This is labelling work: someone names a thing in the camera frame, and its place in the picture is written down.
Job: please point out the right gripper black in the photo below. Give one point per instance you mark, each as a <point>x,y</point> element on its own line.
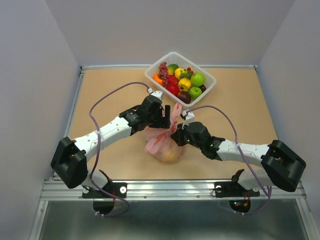
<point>178,136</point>

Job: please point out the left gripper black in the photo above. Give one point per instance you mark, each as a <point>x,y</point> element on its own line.
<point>163,122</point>

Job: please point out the pink plastic bag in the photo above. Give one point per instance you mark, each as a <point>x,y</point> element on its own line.
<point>159,140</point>

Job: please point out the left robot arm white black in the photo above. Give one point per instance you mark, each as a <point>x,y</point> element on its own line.
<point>70,158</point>

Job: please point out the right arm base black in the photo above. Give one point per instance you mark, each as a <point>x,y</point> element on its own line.
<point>240,197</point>

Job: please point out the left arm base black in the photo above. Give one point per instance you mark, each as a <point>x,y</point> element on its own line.
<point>108,205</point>

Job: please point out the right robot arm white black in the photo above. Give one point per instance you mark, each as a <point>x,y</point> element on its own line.
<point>278,164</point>

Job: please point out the orange fruit inside bag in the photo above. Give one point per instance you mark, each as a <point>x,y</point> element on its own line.
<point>171,155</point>

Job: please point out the dark purple plum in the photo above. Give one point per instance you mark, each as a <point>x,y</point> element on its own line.
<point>184,96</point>

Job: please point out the red apple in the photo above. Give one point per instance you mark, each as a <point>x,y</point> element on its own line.
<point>173,88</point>

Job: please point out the red strawberry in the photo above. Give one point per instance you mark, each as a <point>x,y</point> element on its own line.
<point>172,79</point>

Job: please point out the yellow bell pepper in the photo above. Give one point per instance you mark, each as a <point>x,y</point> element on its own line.
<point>184,84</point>

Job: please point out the white plastic basket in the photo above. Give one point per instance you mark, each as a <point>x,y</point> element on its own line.
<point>184,63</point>

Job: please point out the small green apple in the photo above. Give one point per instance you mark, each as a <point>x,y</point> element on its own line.
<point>195,92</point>

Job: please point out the orange tangerine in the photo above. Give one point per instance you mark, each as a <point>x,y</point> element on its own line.
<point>159,79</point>

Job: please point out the purple grape bunch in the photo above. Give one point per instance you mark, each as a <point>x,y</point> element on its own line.
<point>163,74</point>

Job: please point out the red cherries with leaves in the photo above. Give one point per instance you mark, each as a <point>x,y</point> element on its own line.
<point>186,73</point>

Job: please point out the green yellow mango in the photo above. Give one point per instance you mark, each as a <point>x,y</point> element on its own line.
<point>172,68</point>

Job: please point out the small dark plum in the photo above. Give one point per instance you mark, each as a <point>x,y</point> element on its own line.
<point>203,88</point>

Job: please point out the large green apple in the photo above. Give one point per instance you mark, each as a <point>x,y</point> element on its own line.
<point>197,79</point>

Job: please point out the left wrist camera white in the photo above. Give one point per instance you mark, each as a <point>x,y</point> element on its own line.
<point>157,93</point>

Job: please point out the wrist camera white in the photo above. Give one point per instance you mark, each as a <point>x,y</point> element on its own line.
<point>188,117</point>
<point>157,93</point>

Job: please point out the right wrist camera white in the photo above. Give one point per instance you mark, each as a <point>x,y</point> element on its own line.
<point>188,117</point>

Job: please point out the aluminium front rail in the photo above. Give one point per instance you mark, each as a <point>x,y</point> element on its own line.
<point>140,190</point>

